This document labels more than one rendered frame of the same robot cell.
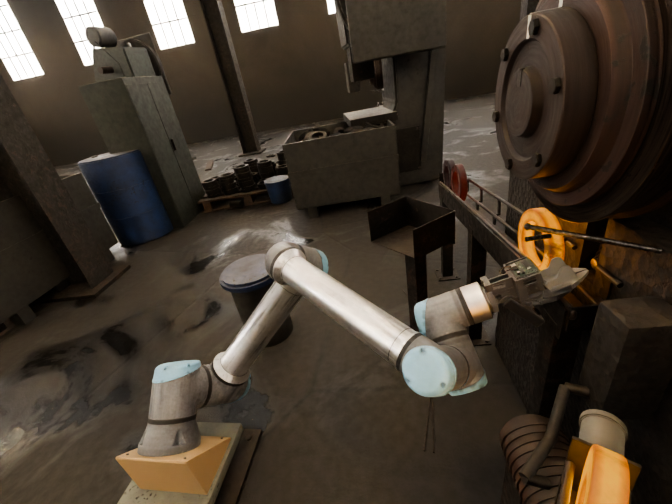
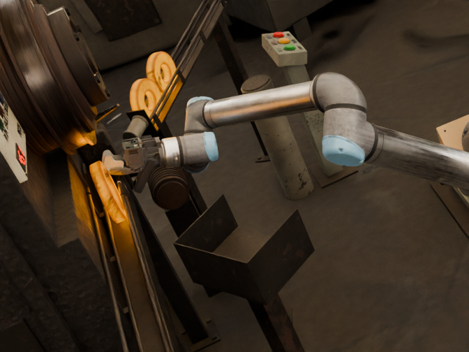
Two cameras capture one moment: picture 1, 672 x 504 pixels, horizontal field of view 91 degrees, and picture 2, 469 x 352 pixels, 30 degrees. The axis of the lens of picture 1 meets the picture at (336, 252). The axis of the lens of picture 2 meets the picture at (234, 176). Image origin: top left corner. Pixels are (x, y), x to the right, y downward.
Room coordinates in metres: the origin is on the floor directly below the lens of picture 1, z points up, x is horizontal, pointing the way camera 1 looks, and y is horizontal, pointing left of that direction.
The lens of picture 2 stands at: (2.96, -0.56, 1.91)
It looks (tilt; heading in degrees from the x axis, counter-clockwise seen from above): 30 degrees down; 170
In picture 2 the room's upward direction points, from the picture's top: 24 degrees counter-clockwise
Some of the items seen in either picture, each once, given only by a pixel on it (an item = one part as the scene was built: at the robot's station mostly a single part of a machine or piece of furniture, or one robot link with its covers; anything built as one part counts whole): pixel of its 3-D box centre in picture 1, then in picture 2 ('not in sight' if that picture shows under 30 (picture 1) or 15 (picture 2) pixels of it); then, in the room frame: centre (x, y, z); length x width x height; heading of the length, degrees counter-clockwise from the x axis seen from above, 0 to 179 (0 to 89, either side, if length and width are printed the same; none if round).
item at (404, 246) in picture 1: (414, 288); (281, 327); (1.16, -0.30, 0.36); 0.26 x 0.20 x 0.72; 26
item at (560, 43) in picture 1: (532, 102); (79, 56); (0.64, -0.41, 1.11); 0.28 x 0.06 x 0.28; 171
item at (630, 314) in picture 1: (628, 361); (103, 162); (0.39, -0.49, 0.68); 0.11 x 0.08 x 0.24; 81
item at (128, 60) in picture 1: (142, 101); not in sight; (7.89, 3.39, 1.36); 1.37 x 1.16 x 2.71; 71
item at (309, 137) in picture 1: (342, 163); not in sight; (3.45, -0.24, 0.39); 1.03 x 0.83 x 0.79; 85
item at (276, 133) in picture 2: not in sight; (278, 138); (0.08, 0.16, 0.26); 0.12 x 0.12 x 0.52
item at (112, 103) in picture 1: (155, 155); not in sight; (3.90, 1.76, 0.75); 0.70 x 0.48 x 1.50; 171
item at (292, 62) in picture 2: not in sight; (308, 107); (0.06, 0.32, 0.31); 0.24 x 0.16 x 0.62; 171
